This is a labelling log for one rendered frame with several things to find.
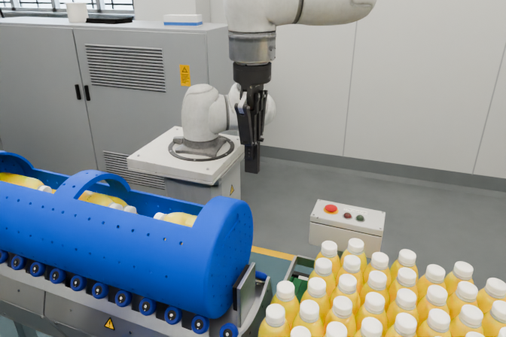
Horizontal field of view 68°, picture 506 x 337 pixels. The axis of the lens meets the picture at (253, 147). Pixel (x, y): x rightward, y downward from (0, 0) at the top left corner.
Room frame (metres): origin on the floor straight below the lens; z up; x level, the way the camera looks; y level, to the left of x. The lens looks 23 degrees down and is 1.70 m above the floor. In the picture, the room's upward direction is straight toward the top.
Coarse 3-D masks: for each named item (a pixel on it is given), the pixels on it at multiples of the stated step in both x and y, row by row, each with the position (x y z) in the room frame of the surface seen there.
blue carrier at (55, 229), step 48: (0, 192) 0.88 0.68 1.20; (96, 192) 1.07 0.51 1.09; (144, 192) 1.00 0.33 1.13; (0, 240) 0.84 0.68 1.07; (48, 240) 0.77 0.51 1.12; (96, 240) 0.73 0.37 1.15; (144, 240) 0.70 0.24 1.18; (192, 240) 0.67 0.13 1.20; (240, 240) 0.78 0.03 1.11; (144, 288) 0.67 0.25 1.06; (192, 288) 0.62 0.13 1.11
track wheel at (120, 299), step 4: (120, 292) 0.75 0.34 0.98; (124, 292) 0.74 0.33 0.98; (128, 292) 0.74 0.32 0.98; (116, 296) 0.74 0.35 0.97; (120, 296) 0.74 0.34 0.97; (124, 296) 0.74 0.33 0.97; (128, 296) 0.74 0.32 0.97; (132, 296) 0.74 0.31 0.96; (116, 300) 0.74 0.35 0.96; (120, 300) 0.73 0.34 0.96; (124, 300) 0.73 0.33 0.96; (128, 300) 0.73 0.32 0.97; (120, 304) 0.73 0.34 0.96; (124, 304) 0.72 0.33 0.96; (128, 304) 0.73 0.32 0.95
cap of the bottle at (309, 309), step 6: (306, 300) 0.60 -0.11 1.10; (312, 300) 0.60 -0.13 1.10; (300, 306) 0.58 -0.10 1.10; (306, 306) 0.58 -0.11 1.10; (312, 306) 0.58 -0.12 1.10; (318, 306) 0.58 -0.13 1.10; (300, 312) 0.58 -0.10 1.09; (306, 312) 0.57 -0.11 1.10; (312, 312) 0.57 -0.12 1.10; (318, 312) 0.57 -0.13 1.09; (306, 318) 0.57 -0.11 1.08; (312, 318) 0.56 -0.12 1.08
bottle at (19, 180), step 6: (0, 174) 1.09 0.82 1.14; (6, 174) 1.09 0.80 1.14; (12, 174) 1.09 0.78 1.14; (0, 180) 1.07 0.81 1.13; (6, 180) 1.06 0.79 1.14; (12, 180) 1.06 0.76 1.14; (18, 180) 1.05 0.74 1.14; (24, 180) 1.05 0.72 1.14; (30, 180) 1.05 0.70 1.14; (36, 180) 1.06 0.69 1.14; (24, 186) 1.03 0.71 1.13; (30, 186) 1.03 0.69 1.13; (36, 186) 1.03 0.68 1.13
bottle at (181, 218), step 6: (162, 216) 0.80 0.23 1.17; (168, 216) 0.79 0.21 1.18; (174, 216) 0.78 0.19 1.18; (180, 216) 0.78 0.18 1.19; (186, 216) 0.78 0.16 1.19; (192, 216) 0.78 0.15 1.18; (174, 222) 0.77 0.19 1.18; (180, 222) 0.76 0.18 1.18; (186, 222) 0.76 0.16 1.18; (192, 222) 0.76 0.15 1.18
